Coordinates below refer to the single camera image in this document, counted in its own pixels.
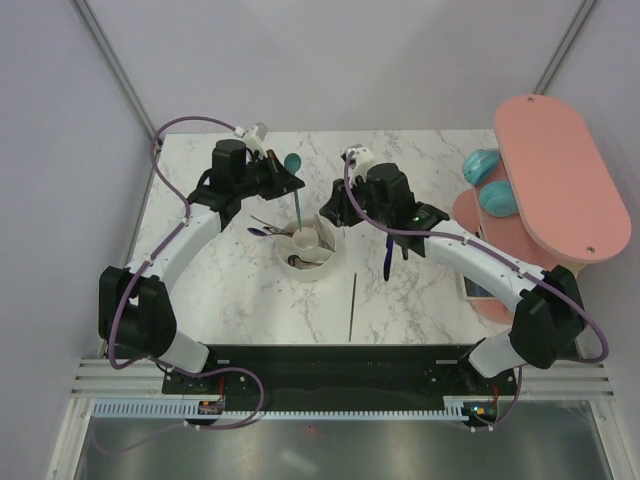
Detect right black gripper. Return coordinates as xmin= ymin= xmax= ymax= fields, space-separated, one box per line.
xmin=320 ymin=171 xmax=393 ymax=228

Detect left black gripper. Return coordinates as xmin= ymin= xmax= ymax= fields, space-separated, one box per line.
xmin=235 ymin=150 xmax=304 ymax=201

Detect teal plastic spoon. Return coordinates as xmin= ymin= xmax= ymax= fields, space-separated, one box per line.
xmin=283 ymin=153 xmax=304 ymax=229

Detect purple long-handled spoon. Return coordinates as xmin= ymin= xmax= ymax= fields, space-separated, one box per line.
xmin=247 ymin=227 xmax=290 ymax=237

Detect white round divided container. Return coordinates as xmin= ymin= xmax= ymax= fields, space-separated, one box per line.
xmin=275 ymin=215 xmax=345 ymax=283

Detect copper bowl dark spoon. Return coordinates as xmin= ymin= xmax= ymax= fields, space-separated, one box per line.
xmin=286 ymin=255 xmax=322 ymax=269

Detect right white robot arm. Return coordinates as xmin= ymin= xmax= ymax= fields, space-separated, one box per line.
xmin=320 ymin=163 xmax=586 ymax=394

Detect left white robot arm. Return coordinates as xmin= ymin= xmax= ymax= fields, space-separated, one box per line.
xmin=98 ymin=139 xmax=305 ymax=393

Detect blue plastic knife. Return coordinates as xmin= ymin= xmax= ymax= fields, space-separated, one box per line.
xmin=383 ymin=236 xmax=394 ymax=282

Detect dark chopstick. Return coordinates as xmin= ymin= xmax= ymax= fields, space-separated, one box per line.
xmin=348 ymin=272 xmax=358 ymax=343

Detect teal headphones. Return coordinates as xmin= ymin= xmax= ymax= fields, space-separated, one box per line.
xmin=460 ymin=148 xmax=517 ymax=217

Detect pink oval shelf top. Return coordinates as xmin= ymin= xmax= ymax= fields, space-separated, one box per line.
xmin=494 ymin=94 xmax=632 ymax=264

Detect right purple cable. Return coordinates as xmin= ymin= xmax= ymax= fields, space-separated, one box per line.
xmin=342 ymin=152 xmax=609 ymax=436

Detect purple cable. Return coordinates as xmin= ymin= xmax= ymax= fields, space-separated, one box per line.
xmin=92 ymin=115 xmax=266 ymax=456
xmin=342 ymin=152 xmax=609 ymax=436

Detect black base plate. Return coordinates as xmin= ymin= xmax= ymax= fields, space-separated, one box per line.
xmin=160 ymin=343 xmax=519 ymax=401

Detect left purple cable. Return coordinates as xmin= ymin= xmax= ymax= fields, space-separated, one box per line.
xmin=92 ymin=115 xmax=266 ymax=456

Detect white slotted cable duct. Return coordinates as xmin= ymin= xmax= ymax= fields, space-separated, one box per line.
xmin=92 ymin=398 xmax=477 ymax=421

